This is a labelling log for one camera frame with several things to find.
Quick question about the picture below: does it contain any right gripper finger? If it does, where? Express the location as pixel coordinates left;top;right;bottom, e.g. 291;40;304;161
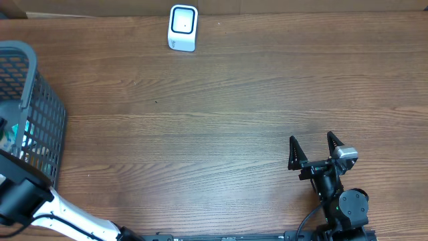
327;131;344;156
288;136;308;170

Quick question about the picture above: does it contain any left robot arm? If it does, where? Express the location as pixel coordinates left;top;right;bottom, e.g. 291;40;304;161
1;149;143;240

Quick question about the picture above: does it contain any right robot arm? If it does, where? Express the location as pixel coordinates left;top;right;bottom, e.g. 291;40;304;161
288;131;376;240

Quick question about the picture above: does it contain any white barcode scanner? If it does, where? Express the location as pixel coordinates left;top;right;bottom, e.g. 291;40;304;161
167;4;199;52

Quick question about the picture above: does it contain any grey plastic shopping basket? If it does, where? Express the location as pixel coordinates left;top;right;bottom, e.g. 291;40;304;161
1;40;68;188

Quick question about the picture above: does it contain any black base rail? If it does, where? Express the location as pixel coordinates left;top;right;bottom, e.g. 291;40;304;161
141;231;378;241

